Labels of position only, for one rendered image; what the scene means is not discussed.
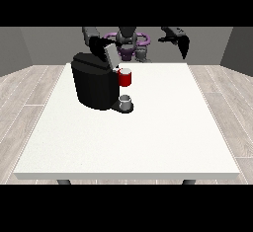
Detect black coffee machine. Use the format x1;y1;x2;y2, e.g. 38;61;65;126
70;51;134;114

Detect pale grey machine lid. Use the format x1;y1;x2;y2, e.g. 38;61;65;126
104;42;121;69

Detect red pod holder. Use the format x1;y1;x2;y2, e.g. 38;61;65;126
117;67;133;88

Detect small grey coffee pod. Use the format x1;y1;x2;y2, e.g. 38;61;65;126
134;46;148;62

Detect small grey cup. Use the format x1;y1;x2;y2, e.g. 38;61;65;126
119;94;133;112

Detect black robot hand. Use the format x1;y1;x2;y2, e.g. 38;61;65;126
88;36;110;60
157;34;191;60

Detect grey robot trunk purple rings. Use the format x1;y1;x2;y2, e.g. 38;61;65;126
103;27;152;62

